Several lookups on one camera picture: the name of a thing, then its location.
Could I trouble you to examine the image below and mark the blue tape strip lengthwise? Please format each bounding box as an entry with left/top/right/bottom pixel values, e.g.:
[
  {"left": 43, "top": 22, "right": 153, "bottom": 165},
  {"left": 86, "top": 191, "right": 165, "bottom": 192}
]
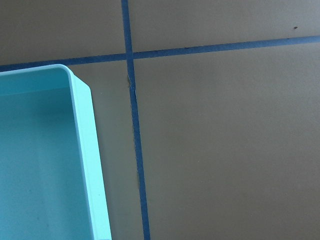
[{"left": 121, "top": 0, "right": 151, "bottom": 240}]

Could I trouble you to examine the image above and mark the light blue plastic bin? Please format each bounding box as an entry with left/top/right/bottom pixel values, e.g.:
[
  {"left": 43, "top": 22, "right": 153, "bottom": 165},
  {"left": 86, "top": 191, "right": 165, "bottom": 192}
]
[{"left": 0, "top": 64, "right": 112, "bottom": 240}]

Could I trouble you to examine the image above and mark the blue tape strip crosswise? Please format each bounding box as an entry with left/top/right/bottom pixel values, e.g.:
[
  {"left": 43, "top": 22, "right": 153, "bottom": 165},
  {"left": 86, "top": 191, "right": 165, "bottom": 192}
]
[{"left": 0, "top": 35, "right": 320, "bottom": 72}]

